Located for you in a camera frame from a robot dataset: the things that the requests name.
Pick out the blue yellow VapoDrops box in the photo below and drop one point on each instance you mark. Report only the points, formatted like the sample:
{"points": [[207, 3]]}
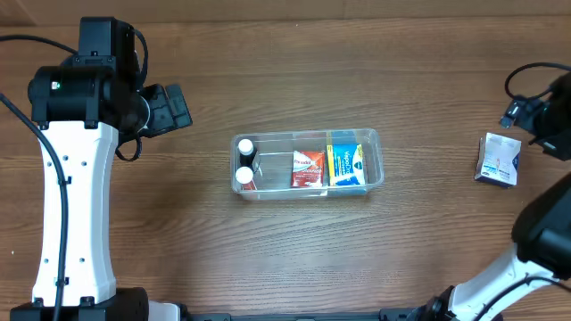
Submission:
{"points": [[345, 164]]}

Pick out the orange bottle white cap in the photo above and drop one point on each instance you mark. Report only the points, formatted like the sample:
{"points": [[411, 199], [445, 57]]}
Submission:
{"points": [[245, 178]]}

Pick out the white blue medicine box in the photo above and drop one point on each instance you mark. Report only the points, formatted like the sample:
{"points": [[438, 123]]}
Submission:
{"points": [[498, 160]]}

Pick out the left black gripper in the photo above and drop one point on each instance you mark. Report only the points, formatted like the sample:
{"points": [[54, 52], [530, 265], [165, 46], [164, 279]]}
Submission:
{"points": [[157, 112]]}

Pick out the clear plastic container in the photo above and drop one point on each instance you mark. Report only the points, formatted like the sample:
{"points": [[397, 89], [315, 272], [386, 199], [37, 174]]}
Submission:
{"points": [[275, 156]]}

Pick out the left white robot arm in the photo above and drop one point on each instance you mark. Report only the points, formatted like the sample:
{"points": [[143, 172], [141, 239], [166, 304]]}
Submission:
{"points": [[82, 112]]}

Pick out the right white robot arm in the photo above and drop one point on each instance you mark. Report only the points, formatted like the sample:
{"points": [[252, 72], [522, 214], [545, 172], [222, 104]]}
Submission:
{"points": [[539, 256]]}

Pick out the black bottle white cap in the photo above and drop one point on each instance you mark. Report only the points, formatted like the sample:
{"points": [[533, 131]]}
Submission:
{"points": [[248, 154]]}

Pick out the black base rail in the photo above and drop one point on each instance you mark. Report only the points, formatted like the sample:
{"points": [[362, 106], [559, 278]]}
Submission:
{"points": [[393, 314]]}

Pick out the red Panadol box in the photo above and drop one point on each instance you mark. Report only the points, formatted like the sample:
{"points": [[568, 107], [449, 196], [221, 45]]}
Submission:
{"points": [[308, 169]]}

